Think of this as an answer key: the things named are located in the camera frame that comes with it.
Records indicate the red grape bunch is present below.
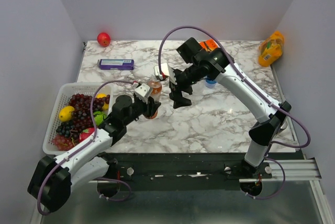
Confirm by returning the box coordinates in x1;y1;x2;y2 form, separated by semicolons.
69;94;107;132

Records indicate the orange drink bottle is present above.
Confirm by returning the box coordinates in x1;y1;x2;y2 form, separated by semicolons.
143;79;163;119

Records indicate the black mounting rail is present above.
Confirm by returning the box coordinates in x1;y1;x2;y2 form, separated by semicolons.
98;152;272;192

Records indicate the orange razor box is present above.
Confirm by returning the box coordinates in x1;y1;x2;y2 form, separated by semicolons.
199;39;218;52

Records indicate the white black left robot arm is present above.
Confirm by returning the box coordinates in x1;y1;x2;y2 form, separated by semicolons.
27;95;161;216

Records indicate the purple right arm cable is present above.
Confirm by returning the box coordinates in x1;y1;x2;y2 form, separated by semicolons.
158;26;311;200

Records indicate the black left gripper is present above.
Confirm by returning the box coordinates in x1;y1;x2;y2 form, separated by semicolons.
124;96;162;127

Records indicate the white plastic basket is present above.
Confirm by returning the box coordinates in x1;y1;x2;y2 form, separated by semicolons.
42;82;102;155

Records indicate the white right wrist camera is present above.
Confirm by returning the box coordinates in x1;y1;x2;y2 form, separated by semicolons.
154;63;175;82

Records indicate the yellow lemon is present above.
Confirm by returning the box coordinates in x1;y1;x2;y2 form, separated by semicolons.
96;93;110;111
59;106;75;122

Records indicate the dark grape bunch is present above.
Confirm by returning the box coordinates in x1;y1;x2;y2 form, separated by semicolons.
56;120;75;138

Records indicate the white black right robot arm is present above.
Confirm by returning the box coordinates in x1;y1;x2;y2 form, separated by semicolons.
166;38;292;178

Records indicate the yellow snack bag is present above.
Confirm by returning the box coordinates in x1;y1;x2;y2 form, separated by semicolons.
258;31;285;68

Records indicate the green toy fruit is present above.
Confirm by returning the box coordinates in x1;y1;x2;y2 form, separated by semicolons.
93;111;107;126

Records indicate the red apple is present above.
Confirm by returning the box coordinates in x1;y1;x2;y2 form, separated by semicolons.
97;32;111;47

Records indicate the clear bottle blue label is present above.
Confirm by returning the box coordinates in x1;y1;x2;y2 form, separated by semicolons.
205;79;217;88

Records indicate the aluminium rail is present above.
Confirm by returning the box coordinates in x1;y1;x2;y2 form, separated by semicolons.
239;159;321;183

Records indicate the red toy fruit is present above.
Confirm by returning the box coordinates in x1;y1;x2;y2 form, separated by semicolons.
79;127;95;142

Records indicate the purple white box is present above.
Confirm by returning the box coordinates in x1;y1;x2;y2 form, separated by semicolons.
97;59;135;71

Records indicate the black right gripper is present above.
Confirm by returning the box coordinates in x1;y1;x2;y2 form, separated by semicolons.
167;63;202;109

